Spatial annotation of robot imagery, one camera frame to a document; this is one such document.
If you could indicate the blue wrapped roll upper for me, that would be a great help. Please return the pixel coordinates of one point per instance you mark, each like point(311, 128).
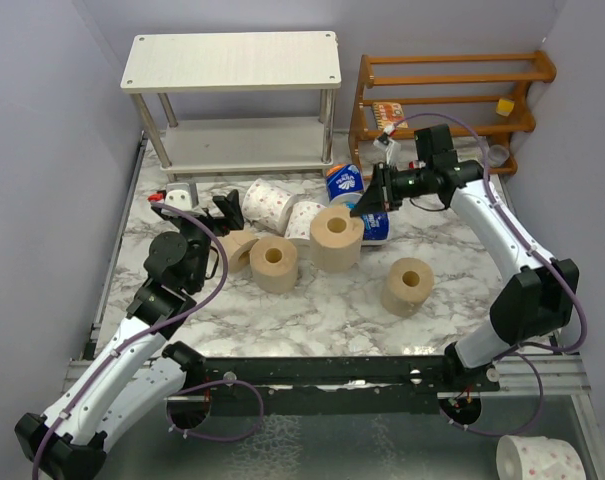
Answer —
point(344, 184)

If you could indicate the white two-tier shelf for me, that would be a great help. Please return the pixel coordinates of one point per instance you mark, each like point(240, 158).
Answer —
point(160, 65)

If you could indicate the white red-dotted roll front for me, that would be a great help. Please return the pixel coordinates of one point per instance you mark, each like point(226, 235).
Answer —
point(298, 227)

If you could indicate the brown wooden rack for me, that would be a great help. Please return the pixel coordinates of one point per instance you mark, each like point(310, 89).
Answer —
point(467, 87)

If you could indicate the blue wrapped roll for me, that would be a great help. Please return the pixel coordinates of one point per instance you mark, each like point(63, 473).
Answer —
point(344, 184)
point(376, 229)

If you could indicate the aluminium rail frame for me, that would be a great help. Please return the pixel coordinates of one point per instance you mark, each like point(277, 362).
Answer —
point(512, 376)

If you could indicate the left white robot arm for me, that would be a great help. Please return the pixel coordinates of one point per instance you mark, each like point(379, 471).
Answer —
point(72, 437)

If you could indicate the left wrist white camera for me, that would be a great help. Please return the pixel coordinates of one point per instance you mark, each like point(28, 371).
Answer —
point(180, 195)

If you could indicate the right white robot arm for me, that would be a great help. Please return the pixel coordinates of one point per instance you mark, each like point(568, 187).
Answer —
point(539, 295)

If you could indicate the white red-dotted roll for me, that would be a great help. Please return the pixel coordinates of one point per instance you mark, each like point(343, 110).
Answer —
point(269, 205)
point(298, 227)

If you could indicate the brown paper roll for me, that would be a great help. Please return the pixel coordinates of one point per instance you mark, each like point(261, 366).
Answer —
point(274, 264)
point(335, 239)
point(408, 285)
point(237, 245)

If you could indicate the black base crossbar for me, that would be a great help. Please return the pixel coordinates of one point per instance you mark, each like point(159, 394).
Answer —
point(244, 386)

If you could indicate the clear plastic cup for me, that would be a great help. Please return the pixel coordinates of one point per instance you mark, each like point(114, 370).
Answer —
point(498, 155)

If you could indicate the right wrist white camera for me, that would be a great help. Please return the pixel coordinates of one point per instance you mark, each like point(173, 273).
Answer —
point(385, 143)

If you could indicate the blue wrapped roll lower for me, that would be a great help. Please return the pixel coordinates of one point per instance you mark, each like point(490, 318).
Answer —
point(376, 229)

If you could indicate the orange patterned booklet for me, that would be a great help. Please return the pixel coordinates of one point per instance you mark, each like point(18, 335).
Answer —
point(389, 114)

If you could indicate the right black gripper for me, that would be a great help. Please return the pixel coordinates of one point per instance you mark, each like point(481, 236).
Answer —
point(380, 192)

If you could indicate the red white box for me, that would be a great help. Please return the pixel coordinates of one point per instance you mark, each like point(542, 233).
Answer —
point(416, 164)

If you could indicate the white red-dotted roll rear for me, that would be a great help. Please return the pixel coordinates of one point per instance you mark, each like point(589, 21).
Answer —
point(269, 205)

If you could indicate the white dotted roll bottom corner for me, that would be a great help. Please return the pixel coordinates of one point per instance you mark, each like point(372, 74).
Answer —
point(541, 457)

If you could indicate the wrist white camera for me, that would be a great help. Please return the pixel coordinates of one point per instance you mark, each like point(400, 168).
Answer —
point(385, 143)
point(180, 195)

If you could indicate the white green box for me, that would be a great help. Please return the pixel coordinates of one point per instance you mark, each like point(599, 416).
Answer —
point(466, 158)

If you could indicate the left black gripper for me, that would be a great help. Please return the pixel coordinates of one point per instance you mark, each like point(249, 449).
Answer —
point(229, 208)

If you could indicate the yellow cap jar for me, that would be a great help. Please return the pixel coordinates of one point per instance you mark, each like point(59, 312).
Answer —
point(505, 106)

